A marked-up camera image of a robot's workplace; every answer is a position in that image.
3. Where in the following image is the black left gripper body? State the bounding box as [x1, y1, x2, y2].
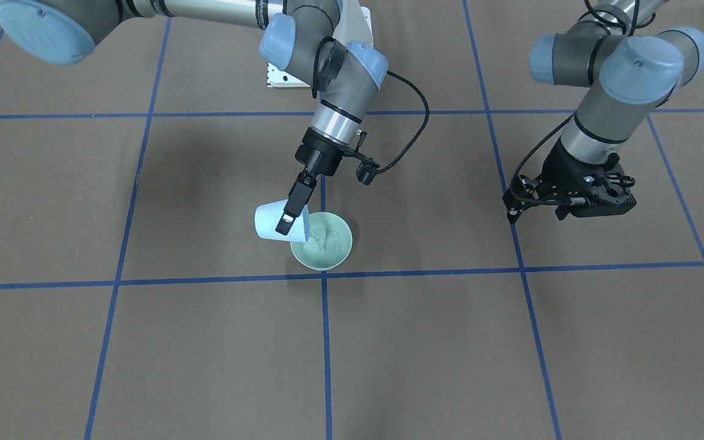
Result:
[502, 141, 637, 224]

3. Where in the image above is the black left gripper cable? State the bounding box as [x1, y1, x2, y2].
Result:
[508, 0, 658, 208]

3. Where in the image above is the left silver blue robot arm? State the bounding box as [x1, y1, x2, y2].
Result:
[502, 1, 704, 224]

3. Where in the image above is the light blue cup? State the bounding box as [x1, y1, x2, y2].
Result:
[254, 199, 310, 243]

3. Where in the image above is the brown paper table mat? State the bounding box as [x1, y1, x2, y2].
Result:
[0, 1, 704, 439]

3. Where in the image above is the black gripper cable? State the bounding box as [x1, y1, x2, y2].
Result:
[508, 0, 658, 208]
[312, 37, 431, 178]

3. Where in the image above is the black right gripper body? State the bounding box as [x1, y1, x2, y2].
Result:
[295, 127, 380, 186]

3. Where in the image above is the light green bowl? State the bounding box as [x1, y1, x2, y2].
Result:
[290, 212, 354, 272]

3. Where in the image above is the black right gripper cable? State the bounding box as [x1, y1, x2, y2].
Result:
[312, 37, 431, 178]

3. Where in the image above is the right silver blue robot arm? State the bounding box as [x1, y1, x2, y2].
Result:
[0, 1, 389, 242]

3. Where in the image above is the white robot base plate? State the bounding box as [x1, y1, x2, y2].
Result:
[260, 1, 373, 92]

